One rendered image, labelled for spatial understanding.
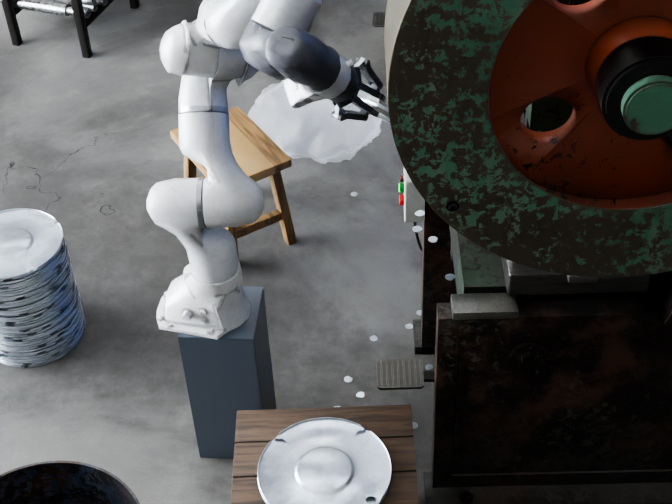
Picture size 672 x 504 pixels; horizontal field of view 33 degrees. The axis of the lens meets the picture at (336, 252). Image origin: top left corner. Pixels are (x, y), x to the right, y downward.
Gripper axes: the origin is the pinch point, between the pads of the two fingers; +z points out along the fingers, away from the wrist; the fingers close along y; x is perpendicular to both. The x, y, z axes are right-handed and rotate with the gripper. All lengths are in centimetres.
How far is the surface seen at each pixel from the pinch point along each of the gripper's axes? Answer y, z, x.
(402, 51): 6, -46, -26
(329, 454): -72, 24, -12
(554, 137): 5.8, -13.2, -41.7
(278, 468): -79, 18, -5
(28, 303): -83, 33, 92
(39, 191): -64, 86, 155
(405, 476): -69, 30, -28
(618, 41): 22, -28, -50
